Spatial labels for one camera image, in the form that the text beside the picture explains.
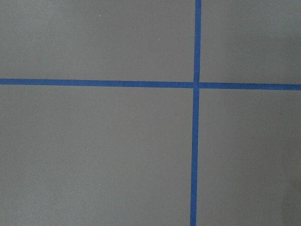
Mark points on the blue tape line lengthwise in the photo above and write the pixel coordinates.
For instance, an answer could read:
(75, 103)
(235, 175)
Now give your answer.
(195, 114)

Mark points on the blue tape line crosswise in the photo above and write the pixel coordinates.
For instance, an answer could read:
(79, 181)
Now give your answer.
(152, 84)

